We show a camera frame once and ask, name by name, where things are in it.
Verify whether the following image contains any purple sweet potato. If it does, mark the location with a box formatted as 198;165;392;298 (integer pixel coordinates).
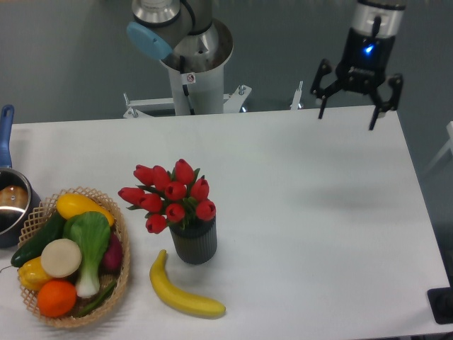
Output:
101;232;123;272

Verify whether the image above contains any yellow bell pepper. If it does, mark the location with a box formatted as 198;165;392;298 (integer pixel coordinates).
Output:
18;256;53;291

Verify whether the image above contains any red tulip bouquet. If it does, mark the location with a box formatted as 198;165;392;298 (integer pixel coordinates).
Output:
118;159;217;234

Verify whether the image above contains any yellow banana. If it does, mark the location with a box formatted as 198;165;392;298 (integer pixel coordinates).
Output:
149;249;227;319

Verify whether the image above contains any blue saucepan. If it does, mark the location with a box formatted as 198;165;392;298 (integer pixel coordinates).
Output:
1;105;40;249

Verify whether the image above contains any yellow squash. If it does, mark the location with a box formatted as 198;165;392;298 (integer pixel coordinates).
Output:
56;193;115;227

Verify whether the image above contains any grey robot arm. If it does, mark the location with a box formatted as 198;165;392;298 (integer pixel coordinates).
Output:
127;1;406;130

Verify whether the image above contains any white frame at right edge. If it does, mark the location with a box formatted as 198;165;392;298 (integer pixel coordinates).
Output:
422;121;452;176

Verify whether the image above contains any dark grey ribbed vase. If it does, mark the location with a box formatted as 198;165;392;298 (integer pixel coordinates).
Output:
170;217;217;265

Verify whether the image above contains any woven wicker basket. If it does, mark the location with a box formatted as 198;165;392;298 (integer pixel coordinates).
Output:
18;187;130;329

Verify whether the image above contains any green bean pod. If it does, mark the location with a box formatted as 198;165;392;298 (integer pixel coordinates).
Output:
76;280;117;317

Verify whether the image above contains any round beige bun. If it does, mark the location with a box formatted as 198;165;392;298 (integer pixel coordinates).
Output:
40;239;82;278

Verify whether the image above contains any dark green cucumber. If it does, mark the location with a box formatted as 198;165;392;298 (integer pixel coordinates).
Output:
11;212;66;268

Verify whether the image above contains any black device at table edge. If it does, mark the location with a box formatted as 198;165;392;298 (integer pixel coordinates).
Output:
427;287;452;324

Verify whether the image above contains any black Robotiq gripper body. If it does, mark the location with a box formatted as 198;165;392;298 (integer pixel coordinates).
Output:
336;28;395;95

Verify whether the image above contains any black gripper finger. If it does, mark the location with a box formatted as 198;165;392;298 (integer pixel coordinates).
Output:
310;58;346;120
369;73;403;130

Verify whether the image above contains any green bok choy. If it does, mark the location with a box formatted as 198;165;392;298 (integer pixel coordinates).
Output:
63;211;110;298

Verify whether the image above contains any orange fruit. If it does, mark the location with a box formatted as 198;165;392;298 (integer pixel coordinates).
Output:
38;280;77;317

